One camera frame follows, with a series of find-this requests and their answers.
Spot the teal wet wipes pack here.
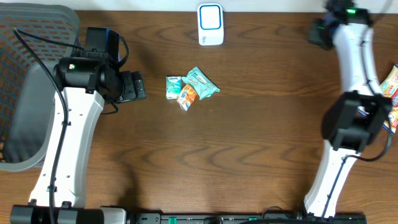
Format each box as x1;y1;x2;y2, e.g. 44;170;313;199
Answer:
182;67;220;100

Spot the grey plastic mesh basket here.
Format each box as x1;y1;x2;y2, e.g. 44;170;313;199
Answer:
1;2;80;172

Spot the white barcode scanner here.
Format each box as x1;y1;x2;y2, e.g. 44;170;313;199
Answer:
197;2;224;46

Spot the teal tissue pack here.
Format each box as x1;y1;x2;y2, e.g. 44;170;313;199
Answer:
165;77;182;100

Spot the yellow snack bag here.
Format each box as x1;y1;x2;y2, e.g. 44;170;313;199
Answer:
381;64;398;134

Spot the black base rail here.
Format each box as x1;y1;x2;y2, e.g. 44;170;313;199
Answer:
127;212;368;224

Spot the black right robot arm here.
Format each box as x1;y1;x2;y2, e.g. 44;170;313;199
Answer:
303;0;393;223

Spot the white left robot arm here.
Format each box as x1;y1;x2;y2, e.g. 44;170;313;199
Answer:
10;27;146;224

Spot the orange snack packet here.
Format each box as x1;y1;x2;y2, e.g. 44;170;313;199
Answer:
177;85;197;111

